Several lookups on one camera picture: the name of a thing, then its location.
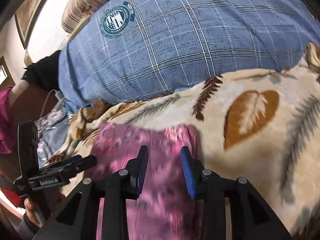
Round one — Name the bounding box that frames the wooden framed picture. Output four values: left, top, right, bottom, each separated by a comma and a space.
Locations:
15, 0, 47, 49

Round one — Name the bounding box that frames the white charging cable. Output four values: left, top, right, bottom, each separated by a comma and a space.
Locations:
38, 89, 65, 119

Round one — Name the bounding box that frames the person's left hand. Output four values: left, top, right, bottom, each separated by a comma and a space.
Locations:
24, 198, 41, 228

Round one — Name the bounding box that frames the pink purple floral garment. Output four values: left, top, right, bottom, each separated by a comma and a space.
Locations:
85, 123, 201, 239

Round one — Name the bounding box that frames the magenta cloth at left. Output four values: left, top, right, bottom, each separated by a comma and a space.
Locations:
0, 86, 16, 154

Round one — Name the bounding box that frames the blue plaid quilt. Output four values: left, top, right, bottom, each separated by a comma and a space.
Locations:
59, 0, 319, 113

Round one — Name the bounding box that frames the cream leaf-pattern blanket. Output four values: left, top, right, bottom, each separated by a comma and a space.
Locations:
49, 42, 319, 239

